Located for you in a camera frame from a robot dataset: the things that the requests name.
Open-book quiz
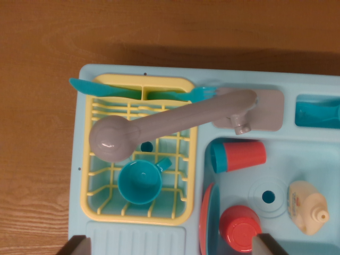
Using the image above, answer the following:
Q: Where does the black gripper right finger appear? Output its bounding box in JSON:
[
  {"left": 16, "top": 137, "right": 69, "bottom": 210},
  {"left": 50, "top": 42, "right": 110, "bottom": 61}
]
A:
[{"left": 251, "top": 233, "right": 290, "bottom": 255}]

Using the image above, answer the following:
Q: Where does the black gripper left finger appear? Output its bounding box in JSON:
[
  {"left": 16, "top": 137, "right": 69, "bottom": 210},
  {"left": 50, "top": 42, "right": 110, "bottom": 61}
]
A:
[{"left": 62, "top": 235, "right": 92, "bottom": 255}]

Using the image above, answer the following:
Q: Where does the cream toy detergent bottle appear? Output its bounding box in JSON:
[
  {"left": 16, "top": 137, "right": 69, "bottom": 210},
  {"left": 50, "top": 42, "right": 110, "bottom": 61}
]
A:
[{"left": 286, "top": 180, "right": 330, "bottom": 236}]

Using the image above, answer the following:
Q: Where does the light blue toy sink unit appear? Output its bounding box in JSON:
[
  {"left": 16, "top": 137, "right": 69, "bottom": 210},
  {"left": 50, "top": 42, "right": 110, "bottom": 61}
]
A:
[{"left": 68, "top": 63, "right": 340, "bottom": 255}]

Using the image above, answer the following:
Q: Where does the red plastic toy mug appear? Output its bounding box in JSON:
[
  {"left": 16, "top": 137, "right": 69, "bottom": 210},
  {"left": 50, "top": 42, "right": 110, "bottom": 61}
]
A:
[{"left": 219, "top": 205, "right": 262, "bottom": 253}]

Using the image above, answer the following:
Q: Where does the yellow plastic dish rack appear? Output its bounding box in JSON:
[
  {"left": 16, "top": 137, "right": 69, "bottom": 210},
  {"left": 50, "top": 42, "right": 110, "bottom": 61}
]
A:
[{"left": 80, "top": 73, "right": 199, "bottom": 226}]

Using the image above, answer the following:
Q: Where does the red plastic toy plate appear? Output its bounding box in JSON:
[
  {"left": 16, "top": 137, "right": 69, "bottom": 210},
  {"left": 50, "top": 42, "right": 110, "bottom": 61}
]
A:
[{"left": 199, "top": 182, "right": 216, "bottom": 255}]

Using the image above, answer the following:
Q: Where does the teal plastic toy mug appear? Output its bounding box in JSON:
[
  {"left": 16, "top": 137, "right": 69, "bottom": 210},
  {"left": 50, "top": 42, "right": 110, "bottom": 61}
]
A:
[{"left": 117, "top": 157, "right": 173, "bottom": 205}]

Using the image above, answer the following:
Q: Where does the red plastic tumbler cup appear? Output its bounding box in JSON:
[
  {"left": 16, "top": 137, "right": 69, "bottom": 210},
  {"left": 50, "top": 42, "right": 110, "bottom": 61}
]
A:
[{"left": 223, "top": 141, "right": 267, "bottom": 173}]

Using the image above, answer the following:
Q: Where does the teal plastic tumbler cup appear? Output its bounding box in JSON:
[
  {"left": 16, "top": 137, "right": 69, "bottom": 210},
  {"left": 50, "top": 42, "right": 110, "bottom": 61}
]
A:
[{"left": 210, "top": 142, "right": 228, "bottom": 175}]

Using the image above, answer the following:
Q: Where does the teal toy dish brush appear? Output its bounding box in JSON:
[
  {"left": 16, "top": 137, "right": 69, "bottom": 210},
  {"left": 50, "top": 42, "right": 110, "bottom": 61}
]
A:
[{"left": 296, "top": 97, "right": 340, "bottom": 128}]

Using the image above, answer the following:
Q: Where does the grey toy faucet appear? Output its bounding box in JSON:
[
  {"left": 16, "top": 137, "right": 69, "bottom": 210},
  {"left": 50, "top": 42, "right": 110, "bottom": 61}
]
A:
[{"left": 89, "top": 87, "right": 285, "bottom": 163}]

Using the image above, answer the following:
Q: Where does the teal plastic toy knife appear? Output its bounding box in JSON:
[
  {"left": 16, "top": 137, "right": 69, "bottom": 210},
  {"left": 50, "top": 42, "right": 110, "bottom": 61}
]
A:
[{"left": 69, "top": 78, "right": 141, "bottom": 98}]

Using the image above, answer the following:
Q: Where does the teal plastic toy fork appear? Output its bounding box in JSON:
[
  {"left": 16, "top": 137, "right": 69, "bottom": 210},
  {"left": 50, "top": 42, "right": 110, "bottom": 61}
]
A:
[{"left": 147, "top": 86, "right": 220, "bottom": 103}]

